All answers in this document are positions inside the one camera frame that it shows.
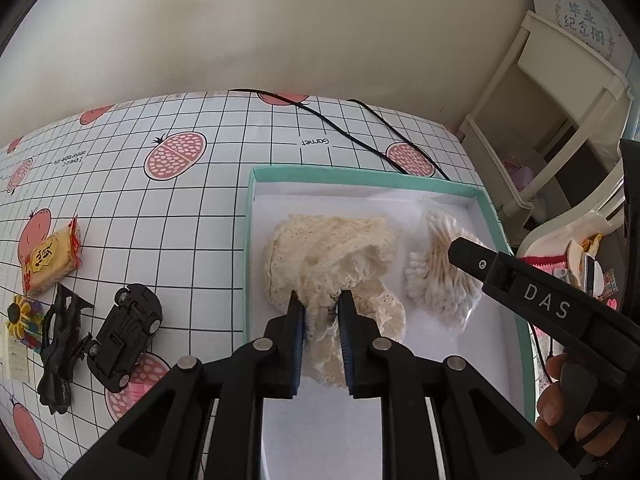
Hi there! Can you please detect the cream lace fabric scrunchie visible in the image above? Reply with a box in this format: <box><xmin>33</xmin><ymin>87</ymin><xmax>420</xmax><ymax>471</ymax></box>
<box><xmin>265</xmin><ymin>214</ymin><xmax>406</xmax><ymax>388</ymax></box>

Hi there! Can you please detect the bag of cotton swabs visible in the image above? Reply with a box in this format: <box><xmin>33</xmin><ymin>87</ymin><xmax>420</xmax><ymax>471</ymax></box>
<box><xmin>405</xmin><ymin>207</ymin><xmax>483</xmax><ymax>333</ymax></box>

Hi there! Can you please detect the black toy car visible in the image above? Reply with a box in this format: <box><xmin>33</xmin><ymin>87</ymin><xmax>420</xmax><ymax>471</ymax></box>
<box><xmin>86</xmin><ymin>283</ymin><xmax>163</xmax><ymax>393</ymax></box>

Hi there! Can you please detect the black toy transformer figure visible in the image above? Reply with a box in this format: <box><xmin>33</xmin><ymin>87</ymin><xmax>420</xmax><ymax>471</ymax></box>
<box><xmin>37</xmin><ymin>283</ymin><xmax>93</xmax><ymax>415</ymax></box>

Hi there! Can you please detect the yellow rice cracker snack packet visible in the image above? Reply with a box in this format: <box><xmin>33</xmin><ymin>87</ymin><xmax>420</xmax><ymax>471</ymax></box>
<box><xmin>22</xmin><ymin>217</ymin><xmax>81</xmax><ymax>297</ymax></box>

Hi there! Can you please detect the colourful sunflower block toy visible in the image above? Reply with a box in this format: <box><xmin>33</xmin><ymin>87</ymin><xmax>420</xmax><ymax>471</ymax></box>
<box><xmin>6</xmin><ymin>295</ymin><xmax>44</xmax><ymax>353</ymax></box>

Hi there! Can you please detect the white claw hair clip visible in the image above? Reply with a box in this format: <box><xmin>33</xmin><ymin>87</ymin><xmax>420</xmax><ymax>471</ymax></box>
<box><xmin>4</xmin><ymin>337</ymin><xmax>30</xmax><ymax>384</ymax></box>

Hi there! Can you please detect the person's right hand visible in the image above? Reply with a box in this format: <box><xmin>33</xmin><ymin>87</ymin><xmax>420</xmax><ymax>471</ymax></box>
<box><xmin>534</xmin><ymin>353</ymin><xmax>629</xmax><ymax>456</ymax></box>

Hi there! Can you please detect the crocheted striped mat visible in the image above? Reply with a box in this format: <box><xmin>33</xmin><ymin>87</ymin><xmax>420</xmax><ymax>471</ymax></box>
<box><xmin>516</xmin><ymin>251</ymin><xmax>622</xmax><ymax>311</ymax></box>

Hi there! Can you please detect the teal shallow cardboard box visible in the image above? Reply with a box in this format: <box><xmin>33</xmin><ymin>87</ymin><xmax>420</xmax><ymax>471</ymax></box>
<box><xmin>243</xmin><ymin>166</ymin><xmax>537</xmax><ymax>424</ymax></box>

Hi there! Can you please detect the pomegranate grid tablecloth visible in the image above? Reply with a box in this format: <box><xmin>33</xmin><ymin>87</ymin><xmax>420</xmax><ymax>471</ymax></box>
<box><xmin>1</xmin><ymin>91</ymin><xmax>480</xmax><ymax>479</ymax></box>

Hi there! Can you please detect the cream wooden shelf unit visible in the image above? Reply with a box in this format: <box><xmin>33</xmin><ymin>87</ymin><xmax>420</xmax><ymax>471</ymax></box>
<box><xmin>457</xmin><ymin>12</ymin><xmax>632</xmax><ymax>245</ymax></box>

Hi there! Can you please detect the black charging cable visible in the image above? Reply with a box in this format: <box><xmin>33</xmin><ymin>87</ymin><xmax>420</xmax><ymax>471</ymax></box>
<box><xmin>228</xmin><ymin>88</ymin><xmax>452</xmax><ymax>181</ymax></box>

